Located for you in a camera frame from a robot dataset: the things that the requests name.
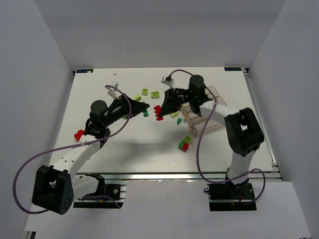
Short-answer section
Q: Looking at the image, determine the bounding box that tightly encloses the green and red lego stack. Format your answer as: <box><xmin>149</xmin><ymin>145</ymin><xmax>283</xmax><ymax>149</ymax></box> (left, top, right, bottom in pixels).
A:
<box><xmin>178</xmin><ymin>140</ymin><xmax>189</xmax><ymax>152</ymax></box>

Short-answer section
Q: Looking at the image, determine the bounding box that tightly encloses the small red lego brick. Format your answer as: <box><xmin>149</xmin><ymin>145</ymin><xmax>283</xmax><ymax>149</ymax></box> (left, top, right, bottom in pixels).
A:
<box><xmin>154</xmin><ymin>105</ymin><xmax>163</xmax><ymax>121</ymax></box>

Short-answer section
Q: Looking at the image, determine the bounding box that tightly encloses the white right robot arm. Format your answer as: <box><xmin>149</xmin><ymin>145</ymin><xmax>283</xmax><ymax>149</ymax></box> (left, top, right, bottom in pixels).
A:
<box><xmin>156</xmin><ymin>75</ymin><xmax>264</xmax><ymax>187</ymax></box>

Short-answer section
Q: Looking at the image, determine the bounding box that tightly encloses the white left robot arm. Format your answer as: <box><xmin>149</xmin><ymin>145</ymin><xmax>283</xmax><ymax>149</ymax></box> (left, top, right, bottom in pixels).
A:
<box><xmin>32</xmin><ymin>94</ymin><xmax>149</xmax><ymax>215</ymax></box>

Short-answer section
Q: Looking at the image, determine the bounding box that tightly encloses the lime curved lego brick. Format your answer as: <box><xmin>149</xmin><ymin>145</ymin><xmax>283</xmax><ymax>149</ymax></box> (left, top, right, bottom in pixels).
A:
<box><xmin>134</xmin><ymin>95</ymin><xmax>141</xmax><ymax>101</ymax></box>

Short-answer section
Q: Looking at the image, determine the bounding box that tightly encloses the lime 2x2 lego brick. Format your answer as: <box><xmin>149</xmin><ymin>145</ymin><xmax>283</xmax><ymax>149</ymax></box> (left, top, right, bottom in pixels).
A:
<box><xmin>170</xmin><ymin>112</ymin><xmax>179</xmax><ymax>118</ymax></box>

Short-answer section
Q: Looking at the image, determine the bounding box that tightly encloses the green curved lego brick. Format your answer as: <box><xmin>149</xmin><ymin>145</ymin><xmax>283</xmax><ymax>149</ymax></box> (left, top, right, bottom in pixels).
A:
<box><xmin>143</xmin><ymin>110</ymin><xmax>149</xmax><ymax>117</ymax></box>

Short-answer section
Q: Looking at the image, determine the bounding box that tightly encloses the lime square lego brick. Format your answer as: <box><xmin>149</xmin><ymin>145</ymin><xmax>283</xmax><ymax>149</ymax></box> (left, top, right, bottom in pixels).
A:
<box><xmin>142</xmin><ymin>88</ymin><xmax>149</xmax><ymax>96</ymax></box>

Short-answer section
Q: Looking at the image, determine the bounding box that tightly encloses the lime rectangular lego brick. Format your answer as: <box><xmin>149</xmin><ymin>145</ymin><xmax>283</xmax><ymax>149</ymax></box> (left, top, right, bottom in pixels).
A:
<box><xmin>151</xmin><ymin>92</ymin><xmax>160</xmax><ymax>99</ymax></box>

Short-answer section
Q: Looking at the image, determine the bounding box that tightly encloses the clear three-compartment container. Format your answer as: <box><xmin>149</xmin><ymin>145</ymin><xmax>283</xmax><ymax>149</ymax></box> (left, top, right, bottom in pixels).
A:
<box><xmin>179</xmin><ymin>86</ymin><xmax>227</xmax><ymax>138</ymax></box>

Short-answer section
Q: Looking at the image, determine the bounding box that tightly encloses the lime lego near container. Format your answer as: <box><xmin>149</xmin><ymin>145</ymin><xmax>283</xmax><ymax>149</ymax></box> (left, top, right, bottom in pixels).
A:
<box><xmin>183</xmin><ymin>135</ymin><xmax>192</xmax><ymax>144</ymax></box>

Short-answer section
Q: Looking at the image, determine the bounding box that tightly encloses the red lego piece left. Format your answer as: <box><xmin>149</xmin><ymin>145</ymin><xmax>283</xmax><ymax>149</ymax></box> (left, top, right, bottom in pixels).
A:
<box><xmin>74</xmin><ymin>129</ymin><xmax>85</xmax><ymax>141</ymax></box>

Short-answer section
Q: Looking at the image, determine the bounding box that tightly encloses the blue label sticker left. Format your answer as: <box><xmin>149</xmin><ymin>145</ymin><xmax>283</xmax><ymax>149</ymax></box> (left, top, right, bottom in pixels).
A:
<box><xmin>76</xmin><ymin>69</ymin><xmax>93</xmax><ymax>74</ymax></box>

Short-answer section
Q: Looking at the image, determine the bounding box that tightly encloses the blue label sticker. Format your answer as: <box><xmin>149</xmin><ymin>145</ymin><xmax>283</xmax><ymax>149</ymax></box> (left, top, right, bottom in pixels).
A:
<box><xmin>76</xmin><ymin>69</ymin><xmax>93</xmax><ymax>74</ymax></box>
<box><xmin>224</xmin><ymin>67</ymin><xmax>242</xmax><ymax>71</ymax></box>

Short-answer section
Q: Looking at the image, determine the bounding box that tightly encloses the blue label sticker right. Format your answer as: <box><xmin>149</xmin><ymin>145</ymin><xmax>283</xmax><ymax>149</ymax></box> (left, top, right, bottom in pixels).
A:
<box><xmin>224</xmin><ymin>67</ymin><xmax>242</xmax><ymax>71</ymax></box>

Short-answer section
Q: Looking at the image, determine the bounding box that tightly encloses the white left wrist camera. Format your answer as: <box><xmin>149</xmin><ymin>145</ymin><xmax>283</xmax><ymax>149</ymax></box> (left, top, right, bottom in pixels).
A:
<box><xmin>107</xmin><ymin>81</ymin><xmax>119</xmax><ymax>99</ymax></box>

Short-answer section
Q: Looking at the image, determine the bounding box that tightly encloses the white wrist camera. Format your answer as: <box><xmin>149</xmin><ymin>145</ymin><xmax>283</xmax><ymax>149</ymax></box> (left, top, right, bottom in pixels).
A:
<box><xmin>107</xmin><ymin>81</ymin><xmax>119</xmax><ymax>99</ymax></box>
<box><xmin>161</xmin><ymin>76</ymin><xmax>174</xmax><ymax>89</ymax></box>

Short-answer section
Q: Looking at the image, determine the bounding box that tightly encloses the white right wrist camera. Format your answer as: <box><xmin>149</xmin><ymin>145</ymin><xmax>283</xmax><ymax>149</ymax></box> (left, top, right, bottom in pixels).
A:
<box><xmin>161</xmin><ymin>76</ymin><xmax>174</xmax><ymax>89</ymax></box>

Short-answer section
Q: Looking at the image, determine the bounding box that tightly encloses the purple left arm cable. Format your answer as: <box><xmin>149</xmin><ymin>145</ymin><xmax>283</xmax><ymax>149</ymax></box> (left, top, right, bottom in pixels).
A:
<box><xmin>12</xmin><ymin>85</ymin><xmax>133</xmax><ymax>215</ymax></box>

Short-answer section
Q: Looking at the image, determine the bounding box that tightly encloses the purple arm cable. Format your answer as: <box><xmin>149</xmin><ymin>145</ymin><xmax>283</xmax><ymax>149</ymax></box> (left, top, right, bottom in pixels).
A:
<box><xmin>12</xmin><ymin>85</ymin><xmax>133</xmax><ymax>215</ymax></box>
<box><xmin>169</xmin><ymin>69</ymin><xmax>267</xmax><ymax>206</ymax></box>

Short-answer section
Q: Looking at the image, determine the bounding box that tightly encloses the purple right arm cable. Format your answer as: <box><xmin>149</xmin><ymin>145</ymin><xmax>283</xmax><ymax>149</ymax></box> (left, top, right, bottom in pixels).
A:
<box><xmin>169</xmin><ymin>69</ymin><xmax>267</xmax><ymax>206</ymax></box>

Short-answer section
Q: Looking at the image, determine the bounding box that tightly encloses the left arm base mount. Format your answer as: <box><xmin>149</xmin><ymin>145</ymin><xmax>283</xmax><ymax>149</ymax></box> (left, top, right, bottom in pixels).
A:
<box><xmin>72</xmin><ymin>174</ymin><xmax>126</xmax><ymax>209</ymax></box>

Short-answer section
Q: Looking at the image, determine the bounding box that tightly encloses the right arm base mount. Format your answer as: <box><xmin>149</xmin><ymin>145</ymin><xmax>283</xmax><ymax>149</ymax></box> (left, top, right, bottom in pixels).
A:
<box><xmin>203</xmin><ymin>181</ymin><xmax>257</xmax><ymax>212</ymax></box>

